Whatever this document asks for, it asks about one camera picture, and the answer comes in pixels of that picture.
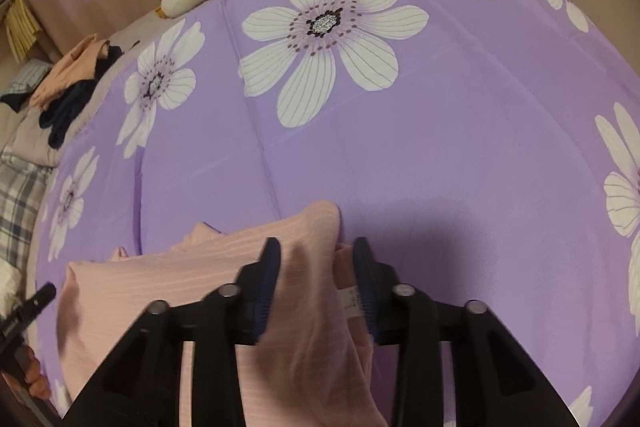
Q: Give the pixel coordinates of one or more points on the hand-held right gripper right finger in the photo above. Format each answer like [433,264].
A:
[370,297]

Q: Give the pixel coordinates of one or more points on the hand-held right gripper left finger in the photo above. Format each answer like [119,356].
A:
[262,302]

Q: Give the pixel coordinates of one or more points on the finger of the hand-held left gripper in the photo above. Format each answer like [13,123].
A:
[40,299]

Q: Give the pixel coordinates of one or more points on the pink ribbed shirt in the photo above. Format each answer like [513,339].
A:
[300,357]

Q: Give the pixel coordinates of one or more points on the pile of clothes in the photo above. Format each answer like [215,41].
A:
[67,112]

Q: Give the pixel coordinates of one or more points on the person's left hand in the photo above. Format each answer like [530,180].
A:
[36,374]

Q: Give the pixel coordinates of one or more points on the white cloth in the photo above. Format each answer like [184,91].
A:
[9,279]

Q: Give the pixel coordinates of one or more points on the plaid cloth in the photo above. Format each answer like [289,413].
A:
[17,202]

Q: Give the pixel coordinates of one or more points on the purple floral blanket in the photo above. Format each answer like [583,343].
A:
[450,132]

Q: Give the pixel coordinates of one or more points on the light blue striped cloth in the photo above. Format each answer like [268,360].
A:
[32,74]

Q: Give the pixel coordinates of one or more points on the peach garment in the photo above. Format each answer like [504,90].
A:
[75,67]

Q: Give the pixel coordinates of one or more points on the yellow fringed cloth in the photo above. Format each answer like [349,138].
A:
[20,24]

